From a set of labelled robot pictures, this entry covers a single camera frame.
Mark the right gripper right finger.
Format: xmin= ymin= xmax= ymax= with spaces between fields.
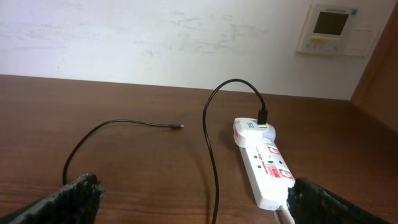
xmin=287 ymin=178 xmax=389 ymax=224

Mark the white USB charger plug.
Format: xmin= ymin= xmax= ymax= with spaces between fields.
xmin=233 ymin=118 xmax=276 ymax=148

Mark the black USB charging cable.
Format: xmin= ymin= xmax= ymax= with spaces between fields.
xmin=62 ymin=78 xmax=269 ymax=224

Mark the white power strip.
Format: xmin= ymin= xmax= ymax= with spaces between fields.
xmin=237 ymin=142 xmax=295 ymax=211

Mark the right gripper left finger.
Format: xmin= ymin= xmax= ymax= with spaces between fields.
xmin=1 ymin=174 xmax=105 ymax=224

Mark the white power strip cord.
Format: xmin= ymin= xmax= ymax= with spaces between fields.
xmin=274 ymin=205 xmax=295 ymax=224

